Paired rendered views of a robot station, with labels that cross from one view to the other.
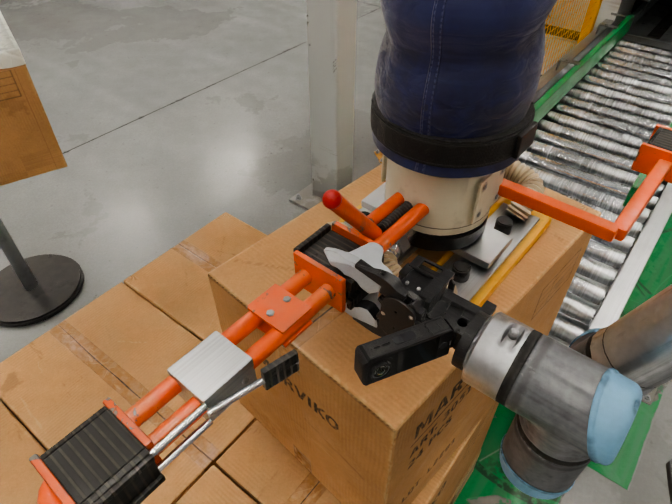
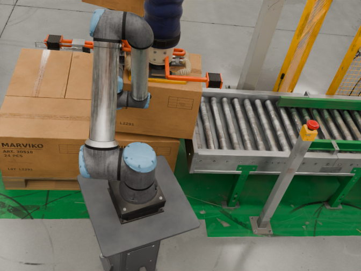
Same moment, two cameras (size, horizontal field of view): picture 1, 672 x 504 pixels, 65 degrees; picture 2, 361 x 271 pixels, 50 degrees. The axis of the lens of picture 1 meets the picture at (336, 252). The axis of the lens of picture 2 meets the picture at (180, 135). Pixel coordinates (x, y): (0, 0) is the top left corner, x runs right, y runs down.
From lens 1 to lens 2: 1.92 m
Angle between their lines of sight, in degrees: 28
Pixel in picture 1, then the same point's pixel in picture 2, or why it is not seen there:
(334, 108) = (252, 54)
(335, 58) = (259, 33)
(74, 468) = (50, 37)
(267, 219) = not seen: hidden behind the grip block
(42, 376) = (83, 60)
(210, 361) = (78, 41)
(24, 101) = not seen: outside the picture
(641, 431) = (237, 234)
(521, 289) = (155, 85)
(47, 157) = (138, 11)
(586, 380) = not seen: hidden behind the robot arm
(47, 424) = (73, 69)
